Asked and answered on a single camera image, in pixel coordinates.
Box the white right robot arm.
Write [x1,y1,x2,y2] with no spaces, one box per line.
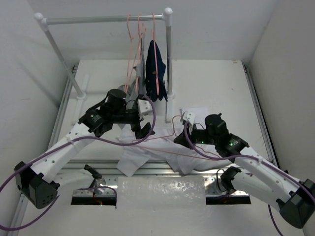
[174,111,315,229]

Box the grey shirt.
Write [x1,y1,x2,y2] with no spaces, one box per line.
[118,39,145,101]

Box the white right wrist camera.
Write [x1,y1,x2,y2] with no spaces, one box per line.
[180,111,196,126]

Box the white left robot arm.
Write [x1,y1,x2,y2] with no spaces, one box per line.
[14,89,155,209]

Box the white clothes rack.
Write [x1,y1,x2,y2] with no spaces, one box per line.
[33,7,176,125]

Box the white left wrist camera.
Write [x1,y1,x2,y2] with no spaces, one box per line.
[137,99,153,117]

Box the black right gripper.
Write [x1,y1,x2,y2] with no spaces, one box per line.
[173,122,218,150]

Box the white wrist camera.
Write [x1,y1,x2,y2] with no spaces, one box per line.
[180,111,196,126]
[137,99,153,117]

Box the aluminium frame rail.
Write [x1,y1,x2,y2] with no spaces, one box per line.
[7,60,306,236]

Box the purple cable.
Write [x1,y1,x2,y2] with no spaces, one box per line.
[183,121,315,236]
[0,95,157,231]

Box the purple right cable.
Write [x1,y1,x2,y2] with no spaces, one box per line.
[183,121,315,236]

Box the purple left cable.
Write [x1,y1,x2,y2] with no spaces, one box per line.
[0,95,157,231]

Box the white shirt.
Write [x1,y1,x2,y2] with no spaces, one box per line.
[115,105,234,177]

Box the pink wire hanger with navy garment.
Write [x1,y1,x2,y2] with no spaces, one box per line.
[151,13,159,96]

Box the dark navy garment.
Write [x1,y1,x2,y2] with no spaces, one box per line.
[145,40,167,102]

